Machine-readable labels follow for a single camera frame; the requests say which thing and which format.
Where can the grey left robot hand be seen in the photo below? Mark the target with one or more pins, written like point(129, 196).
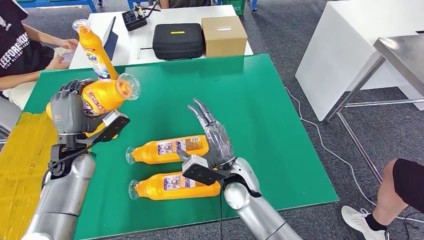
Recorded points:
point(68, 112)

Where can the white block table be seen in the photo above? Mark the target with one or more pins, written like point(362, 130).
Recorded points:
point(338, 49)

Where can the tablet in blue folio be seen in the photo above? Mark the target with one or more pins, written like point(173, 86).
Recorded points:
point(112, 44)

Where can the seated person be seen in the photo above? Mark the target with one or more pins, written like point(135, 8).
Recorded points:
point(16, 49)

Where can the green plastic crate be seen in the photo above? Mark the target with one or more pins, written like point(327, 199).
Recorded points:
point(235, 6)

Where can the orange detergent bottle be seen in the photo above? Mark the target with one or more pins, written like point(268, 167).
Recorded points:
point(165, 150)
point(149, 190)
point(106, 96)
point(94, 53)

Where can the yellow plastic sheet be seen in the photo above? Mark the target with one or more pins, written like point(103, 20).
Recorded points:
point(23, 172)

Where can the person behind white desk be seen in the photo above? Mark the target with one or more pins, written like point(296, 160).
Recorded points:
point(188, 2)

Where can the person with white shoe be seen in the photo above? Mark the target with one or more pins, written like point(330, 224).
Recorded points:
point(387, 195)

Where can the black carrying case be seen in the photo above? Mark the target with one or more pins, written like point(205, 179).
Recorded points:
point(179, 41)

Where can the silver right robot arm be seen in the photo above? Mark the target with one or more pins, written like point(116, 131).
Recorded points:
point(255, 212)

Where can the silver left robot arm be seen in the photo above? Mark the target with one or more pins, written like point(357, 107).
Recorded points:
point(63, 198)

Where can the black remote controller with antennas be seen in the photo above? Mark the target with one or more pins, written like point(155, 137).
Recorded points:
point(132, 20)

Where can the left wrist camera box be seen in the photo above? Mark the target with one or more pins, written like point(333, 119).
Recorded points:
point(114, 124)

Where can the brown cardboard box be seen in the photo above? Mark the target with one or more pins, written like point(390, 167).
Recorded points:
point(224, 38)

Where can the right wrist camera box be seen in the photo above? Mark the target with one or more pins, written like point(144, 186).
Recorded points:
point(202, 172)

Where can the stainless steel table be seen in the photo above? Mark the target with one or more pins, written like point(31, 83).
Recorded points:
point(404, 53)

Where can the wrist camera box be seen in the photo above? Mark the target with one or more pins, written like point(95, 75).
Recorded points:
point(202, 172)
point(114, 124)

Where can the white desk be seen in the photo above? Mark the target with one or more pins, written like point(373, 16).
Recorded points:
point(139, 41)

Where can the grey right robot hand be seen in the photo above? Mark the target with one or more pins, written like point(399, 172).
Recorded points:
point(218, 145)

